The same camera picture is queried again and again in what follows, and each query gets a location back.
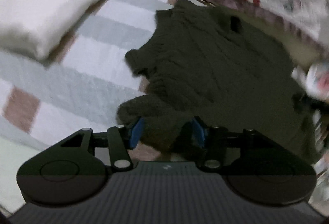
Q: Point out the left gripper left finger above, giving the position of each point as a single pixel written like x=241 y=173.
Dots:
x=117 y=140

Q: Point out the checked pastel bed sheet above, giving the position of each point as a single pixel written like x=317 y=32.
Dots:
x=80 y=85

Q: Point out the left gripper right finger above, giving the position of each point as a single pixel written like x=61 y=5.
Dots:
x=216 y=147

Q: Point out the dark green knit sweater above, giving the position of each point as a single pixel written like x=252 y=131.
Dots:
x=202 y=61

